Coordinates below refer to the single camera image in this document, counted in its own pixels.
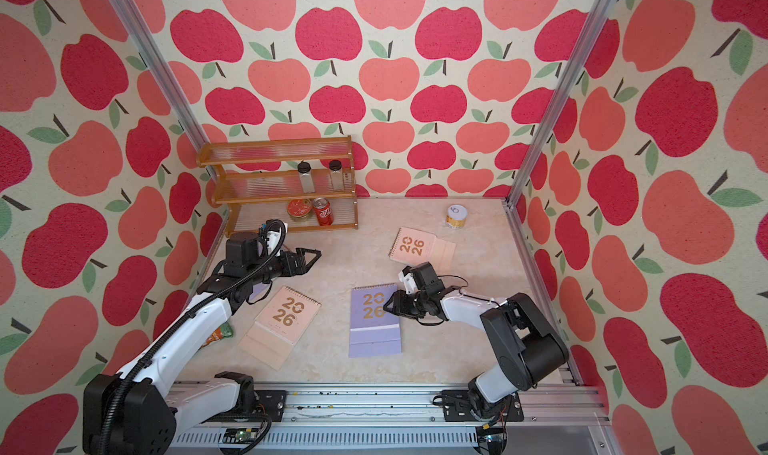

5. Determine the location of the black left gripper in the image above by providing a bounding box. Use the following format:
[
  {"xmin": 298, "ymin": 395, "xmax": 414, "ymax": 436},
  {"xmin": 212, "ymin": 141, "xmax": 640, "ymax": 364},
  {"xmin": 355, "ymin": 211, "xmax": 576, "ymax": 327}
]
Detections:
[{"xmin": 247, "ymin": 247, "xmax": 321, "ymax": 285}]

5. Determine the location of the purple 2026 desk calendar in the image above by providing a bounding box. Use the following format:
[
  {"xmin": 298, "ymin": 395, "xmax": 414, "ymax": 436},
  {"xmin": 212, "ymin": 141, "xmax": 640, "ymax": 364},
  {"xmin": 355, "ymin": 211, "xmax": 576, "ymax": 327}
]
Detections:
[{"xmin": 349, "ymin": 283, "xmax": 402, "ymax": 358}]

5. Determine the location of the pink calendar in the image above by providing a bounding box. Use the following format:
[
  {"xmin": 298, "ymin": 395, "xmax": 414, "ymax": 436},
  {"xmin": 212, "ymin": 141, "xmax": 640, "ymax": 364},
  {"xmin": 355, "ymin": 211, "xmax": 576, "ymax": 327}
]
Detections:
[
  {"xmin": 238, "ymin": 286, "xmax": 322, "ymax": 370},
  {"xmin": 388, "ymin": 227, "xmax": 456, "ymax": 275}
]

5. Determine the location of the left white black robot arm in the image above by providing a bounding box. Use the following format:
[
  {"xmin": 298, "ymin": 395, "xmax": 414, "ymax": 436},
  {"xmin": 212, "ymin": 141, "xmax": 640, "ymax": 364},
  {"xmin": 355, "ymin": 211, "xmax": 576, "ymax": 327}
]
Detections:
[{"xmin": 82, "ymin": 248, "xmax": 322, "ymax": 454}]

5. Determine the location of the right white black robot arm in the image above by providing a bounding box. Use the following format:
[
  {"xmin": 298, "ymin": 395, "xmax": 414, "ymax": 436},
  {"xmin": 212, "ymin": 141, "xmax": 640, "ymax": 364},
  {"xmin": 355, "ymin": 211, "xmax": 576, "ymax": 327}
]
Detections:
[{"xmin": 383, "ymin": 287, "xmax": 569, "ymax": 417}]

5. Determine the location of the purple calendar near shelf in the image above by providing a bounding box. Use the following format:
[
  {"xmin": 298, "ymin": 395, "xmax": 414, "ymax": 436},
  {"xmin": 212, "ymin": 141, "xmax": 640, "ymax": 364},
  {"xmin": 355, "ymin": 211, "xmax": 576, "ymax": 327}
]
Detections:
[{"xmin": 246, "ymin": 282, "xmax": 273, "ymax": 305}]

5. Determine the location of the round red gold tin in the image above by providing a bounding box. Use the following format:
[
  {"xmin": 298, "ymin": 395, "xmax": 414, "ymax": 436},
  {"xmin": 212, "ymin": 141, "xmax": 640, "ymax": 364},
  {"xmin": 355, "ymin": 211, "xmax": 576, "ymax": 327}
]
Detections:
[{"xmin": 286, "ymin": 198, "xmax": 314, "ymax": 222}]

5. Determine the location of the red soda can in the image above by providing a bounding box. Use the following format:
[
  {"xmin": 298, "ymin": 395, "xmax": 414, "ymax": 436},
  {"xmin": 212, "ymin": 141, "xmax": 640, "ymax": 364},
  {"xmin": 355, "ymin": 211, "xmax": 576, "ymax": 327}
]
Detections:
[{"xmin": 312, "ymin": 197, "xmax": 334, "ymax": 226}]

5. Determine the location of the wooden three-tier shelf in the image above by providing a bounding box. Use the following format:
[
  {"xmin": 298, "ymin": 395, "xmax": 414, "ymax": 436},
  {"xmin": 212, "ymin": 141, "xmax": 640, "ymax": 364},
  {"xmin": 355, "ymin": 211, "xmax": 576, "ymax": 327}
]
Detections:
[{"xmin": 197, "ymin": 136, "xmax": 359, "ymax": 236}]

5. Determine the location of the left clear spice jar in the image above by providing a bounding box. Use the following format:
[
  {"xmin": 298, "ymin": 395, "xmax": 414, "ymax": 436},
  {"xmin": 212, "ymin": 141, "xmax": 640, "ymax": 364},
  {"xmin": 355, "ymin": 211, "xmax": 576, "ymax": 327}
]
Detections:
[{"xmin": 297, "ymin": 161, "xmax": 315, "ymax": 194}]

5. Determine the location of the clear spice jar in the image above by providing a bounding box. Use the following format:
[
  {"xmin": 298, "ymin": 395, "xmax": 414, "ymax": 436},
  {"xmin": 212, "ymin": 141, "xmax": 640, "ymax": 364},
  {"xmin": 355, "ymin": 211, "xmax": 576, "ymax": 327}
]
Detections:
[
  {"xmin": 297, "ymin": 161, "xmax": 315, "ymax": 194},
  {"xmin": 328, "ymin": 159, "xmax": 345, "ymax": 192}
]

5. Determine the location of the right clear spice jar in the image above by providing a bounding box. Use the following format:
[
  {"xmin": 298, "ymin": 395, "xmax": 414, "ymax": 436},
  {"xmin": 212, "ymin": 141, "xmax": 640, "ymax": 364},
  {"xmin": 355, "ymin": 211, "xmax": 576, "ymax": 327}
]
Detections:
[{"xmin": 328, "ymin": 159, "xmax": 345, "ymax": 192}]

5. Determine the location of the small gold white can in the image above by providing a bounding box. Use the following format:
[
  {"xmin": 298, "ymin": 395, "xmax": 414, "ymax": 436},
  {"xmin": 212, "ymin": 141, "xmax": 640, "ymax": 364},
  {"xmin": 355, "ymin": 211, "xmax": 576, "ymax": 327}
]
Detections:
[{"xmin": 446, "ymin": 204, "xmax": 469, "ymax": 229}]

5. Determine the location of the green orange snack bag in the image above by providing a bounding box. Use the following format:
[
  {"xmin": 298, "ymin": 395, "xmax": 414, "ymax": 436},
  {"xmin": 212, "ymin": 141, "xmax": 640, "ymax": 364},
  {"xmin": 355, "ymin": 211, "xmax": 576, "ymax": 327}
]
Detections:
[{"xmin": 202, "ymin": 322, "xmax": 234, "ymax": 347}]

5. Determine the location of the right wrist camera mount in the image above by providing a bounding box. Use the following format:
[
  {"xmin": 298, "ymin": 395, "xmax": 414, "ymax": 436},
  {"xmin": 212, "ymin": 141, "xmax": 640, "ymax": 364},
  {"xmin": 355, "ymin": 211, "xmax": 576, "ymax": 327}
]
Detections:
[{"xmin": 398, "ymin": 262, "xmax": 445, "ymax": 295}]

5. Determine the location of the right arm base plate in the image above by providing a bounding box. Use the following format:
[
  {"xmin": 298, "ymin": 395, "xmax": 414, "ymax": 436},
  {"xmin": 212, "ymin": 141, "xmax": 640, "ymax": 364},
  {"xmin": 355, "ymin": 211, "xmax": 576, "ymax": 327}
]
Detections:
[{"xmin": 432, "ymin": 390, "xmax": 525, "ymax": 425}]

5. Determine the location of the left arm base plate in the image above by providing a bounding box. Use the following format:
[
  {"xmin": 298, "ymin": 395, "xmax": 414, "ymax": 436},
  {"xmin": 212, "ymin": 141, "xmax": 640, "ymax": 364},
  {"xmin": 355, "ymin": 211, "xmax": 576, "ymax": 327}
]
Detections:
[{"xmin": 239, "ymin": 389, "xmax": 287, "ymax": 423}]

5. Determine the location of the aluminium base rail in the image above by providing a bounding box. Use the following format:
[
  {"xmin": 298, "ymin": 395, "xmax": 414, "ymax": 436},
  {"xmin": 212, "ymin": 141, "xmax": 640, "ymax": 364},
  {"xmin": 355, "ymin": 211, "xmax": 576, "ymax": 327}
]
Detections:
[{"xmin": 170, "ymin": 383, "xmax": 622, "ymax": 454}]

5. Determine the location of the left aluminium corner post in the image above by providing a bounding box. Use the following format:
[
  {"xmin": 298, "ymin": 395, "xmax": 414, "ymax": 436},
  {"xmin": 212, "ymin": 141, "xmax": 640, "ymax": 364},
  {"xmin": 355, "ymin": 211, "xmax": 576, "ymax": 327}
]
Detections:
[{"xmin": 109, "ymin": 0, "xmax": 208, "ymax": 152}]

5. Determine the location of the aluminium corner post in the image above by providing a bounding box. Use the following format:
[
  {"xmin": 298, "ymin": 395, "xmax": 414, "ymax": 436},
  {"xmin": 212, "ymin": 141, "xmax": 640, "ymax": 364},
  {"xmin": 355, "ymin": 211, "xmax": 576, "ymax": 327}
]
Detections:
[
  {"xmin": 109, "ymin": 0, "xmax": 208, "ymax": 152},
  {"xmin": 505, "ymin": 0, "xmax": 617, "ymax": 211}
]

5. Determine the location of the right aluminium corner post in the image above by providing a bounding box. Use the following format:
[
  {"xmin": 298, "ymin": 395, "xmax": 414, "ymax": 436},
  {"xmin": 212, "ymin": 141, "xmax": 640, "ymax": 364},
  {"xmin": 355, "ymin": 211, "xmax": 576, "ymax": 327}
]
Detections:
[{"xmin": 505, "ymin": 0, "xmax": 617, "ymax": 211}]

